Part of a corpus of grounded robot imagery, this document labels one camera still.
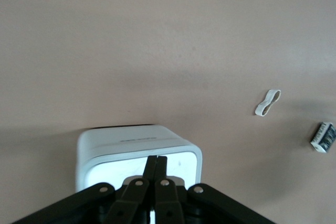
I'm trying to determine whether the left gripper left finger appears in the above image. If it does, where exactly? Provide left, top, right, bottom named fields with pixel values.
left=10, top=155, right=158, bottom=224

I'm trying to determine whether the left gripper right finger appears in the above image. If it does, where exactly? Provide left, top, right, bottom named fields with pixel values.
left=154, top=155, right=274, bottom=224

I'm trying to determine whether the small white lidded bin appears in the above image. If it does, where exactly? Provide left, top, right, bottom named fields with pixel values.
left=75, top=124, right=203, bottom=194

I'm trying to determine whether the white rubber band loop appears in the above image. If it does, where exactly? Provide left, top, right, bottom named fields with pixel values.
left=255, top=89, right=282, bottom=117

